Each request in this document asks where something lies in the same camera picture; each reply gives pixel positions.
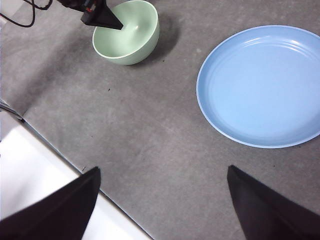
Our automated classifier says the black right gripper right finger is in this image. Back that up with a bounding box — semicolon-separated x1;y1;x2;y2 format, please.
226;164;320;240

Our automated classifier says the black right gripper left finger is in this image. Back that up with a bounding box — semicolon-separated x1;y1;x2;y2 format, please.
0;166;102;240

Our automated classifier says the black cable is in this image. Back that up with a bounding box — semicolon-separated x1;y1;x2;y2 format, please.
0;0;36;28
31;0;54;11

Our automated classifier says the blue round plate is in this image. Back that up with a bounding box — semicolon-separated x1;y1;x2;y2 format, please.
196;24;320;150

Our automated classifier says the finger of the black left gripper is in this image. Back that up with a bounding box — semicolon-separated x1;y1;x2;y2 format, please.
80;4;125;31

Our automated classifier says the green ribbed bowl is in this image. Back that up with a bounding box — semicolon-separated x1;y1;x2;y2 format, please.
91;0;161;66

